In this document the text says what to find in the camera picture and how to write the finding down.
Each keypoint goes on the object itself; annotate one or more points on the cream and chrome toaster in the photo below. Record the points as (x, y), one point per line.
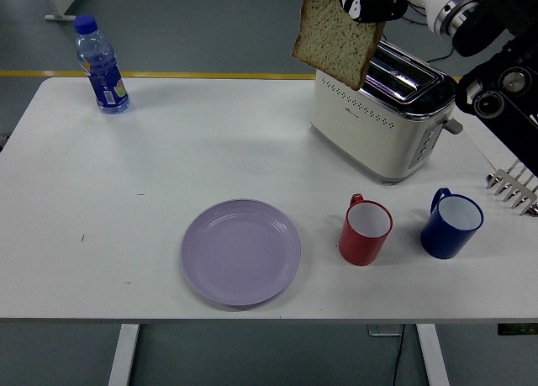
(357, 125)

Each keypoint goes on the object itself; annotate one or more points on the red mug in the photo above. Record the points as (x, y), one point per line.
(357, 247)

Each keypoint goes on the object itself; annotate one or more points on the white desk foot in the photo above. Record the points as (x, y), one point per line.
(63, 17)

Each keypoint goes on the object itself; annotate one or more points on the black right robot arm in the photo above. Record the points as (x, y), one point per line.
(504, 79)

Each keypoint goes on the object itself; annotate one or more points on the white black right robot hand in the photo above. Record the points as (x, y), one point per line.
(386, 5)

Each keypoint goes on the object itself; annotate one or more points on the metal toast rack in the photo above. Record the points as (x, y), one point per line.
(527, 207)

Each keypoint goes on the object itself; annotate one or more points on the clear bottle with blue label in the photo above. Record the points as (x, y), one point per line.
(105, 83)

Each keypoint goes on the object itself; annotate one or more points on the white table leg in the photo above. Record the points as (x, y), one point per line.
(433, 356)
(124, 356)

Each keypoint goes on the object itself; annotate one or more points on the purple plate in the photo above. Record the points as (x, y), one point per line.
(239, 251)

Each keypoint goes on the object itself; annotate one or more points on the grey toaster lever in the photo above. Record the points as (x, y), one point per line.
(455, 126)

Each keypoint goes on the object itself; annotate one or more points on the slice of toast bread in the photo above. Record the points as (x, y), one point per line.
(336, 37)

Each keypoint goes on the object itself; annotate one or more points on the blue mug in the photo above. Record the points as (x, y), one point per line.
(441, 239)

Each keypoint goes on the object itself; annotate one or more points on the clear bracket under table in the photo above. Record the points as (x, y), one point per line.
(382, 329)

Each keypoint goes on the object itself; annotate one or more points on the black table control panel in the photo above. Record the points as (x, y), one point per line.
(517, 329)

